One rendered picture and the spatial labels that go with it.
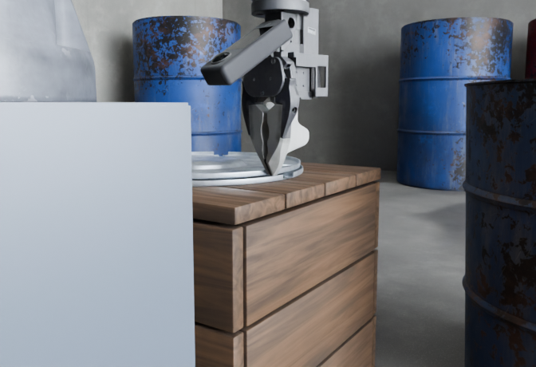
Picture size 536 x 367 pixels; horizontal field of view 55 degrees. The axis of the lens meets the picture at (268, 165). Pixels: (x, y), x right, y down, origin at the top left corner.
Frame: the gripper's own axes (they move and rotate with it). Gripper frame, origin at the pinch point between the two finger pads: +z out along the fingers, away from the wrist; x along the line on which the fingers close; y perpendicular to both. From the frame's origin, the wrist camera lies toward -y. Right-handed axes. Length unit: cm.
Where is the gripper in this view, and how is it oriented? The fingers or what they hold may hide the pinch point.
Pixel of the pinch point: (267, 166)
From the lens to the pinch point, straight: 64.5
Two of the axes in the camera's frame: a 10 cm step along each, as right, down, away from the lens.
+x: -6.7, -0.8, 7.4
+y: 7.4, -0.8, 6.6
